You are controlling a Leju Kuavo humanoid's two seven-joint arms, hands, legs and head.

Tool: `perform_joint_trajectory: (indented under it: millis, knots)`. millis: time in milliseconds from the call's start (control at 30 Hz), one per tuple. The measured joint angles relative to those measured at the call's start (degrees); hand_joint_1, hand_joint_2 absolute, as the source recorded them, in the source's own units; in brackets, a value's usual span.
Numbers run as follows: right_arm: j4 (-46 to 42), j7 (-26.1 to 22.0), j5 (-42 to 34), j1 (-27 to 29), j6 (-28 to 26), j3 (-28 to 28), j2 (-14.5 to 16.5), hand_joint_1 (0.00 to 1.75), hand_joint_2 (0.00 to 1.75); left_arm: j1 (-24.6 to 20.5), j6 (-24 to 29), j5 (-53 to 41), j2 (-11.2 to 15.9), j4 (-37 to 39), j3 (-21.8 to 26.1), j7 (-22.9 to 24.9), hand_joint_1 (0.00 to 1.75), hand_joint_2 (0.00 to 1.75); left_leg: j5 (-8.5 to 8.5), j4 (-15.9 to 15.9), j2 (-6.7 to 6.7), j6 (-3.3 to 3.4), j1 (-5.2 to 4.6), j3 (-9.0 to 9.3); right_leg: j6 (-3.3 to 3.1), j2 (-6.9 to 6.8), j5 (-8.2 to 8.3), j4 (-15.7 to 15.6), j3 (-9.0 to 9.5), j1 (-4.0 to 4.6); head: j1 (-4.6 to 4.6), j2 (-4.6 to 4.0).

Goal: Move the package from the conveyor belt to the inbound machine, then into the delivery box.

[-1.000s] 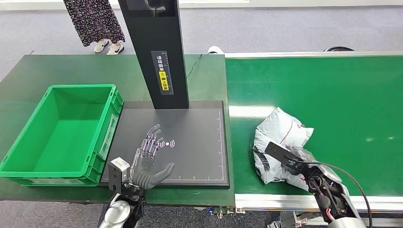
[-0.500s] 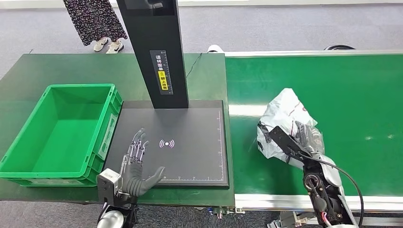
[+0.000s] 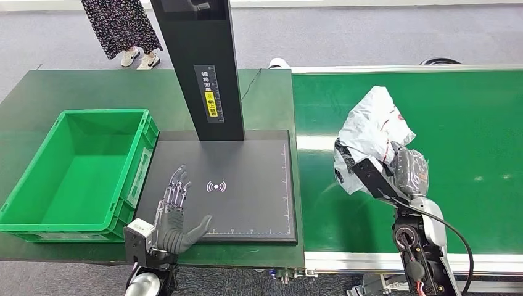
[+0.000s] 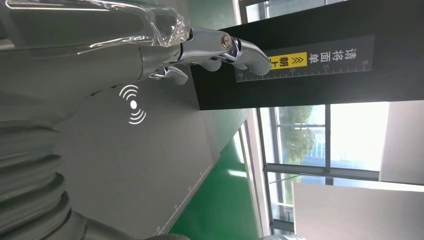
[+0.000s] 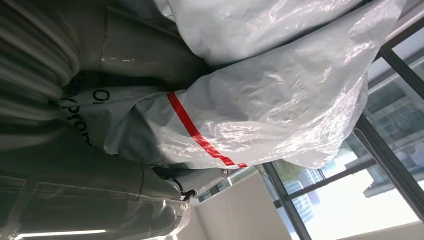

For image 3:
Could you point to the white round roller end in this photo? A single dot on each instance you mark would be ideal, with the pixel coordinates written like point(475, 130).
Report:
point(278, 62)

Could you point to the black round floor object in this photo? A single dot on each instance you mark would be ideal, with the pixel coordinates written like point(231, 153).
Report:
point(439, 60)

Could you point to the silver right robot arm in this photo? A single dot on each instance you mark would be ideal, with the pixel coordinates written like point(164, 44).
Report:
point(429, 245)

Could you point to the green plastic crate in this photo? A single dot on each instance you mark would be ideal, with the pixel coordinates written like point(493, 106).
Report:
point(81, 175)

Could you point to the black scanner column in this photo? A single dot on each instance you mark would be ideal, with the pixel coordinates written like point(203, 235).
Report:
point(196, 41)

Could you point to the aluminium conveyor frame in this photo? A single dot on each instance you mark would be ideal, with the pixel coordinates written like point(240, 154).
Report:
point(347, 261)

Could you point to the white red-printed plastic package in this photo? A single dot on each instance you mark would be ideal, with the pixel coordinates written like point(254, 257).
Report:
point(372, 122)

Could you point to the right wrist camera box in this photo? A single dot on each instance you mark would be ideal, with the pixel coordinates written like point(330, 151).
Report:
point(374, 177)

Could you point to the black scanner base plate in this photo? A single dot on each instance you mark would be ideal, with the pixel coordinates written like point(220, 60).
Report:
point(253, 204)

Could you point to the black yellow column label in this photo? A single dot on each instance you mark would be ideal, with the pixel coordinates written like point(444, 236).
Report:
point(209, 94)

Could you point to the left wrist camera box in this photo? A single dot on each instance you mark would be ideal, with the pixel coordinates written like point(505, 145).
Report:
point(137, 241)

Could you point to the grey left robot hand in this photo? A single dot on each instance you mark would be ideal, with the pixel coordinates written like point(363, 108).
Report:
point(173, 228)

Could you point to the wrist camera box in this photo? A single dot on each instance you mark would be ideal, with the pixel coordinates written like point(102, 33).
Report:
point(137, 241)
point(374, 177)

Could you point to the metal connector fittings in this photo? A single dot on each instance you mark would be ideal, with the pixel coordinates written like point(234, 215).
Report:
point(292, 274)

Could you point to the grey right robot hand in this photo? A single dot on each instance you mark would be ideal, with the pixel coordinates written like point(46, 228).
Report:
point(412, 171)

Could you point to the green conveyor belt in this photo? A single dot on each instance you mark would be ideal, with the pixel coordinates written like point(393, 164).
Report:
point(470, 122)

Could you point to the person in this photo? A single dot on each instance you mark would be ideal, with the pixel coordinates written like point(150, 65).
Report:
point(120, 24)

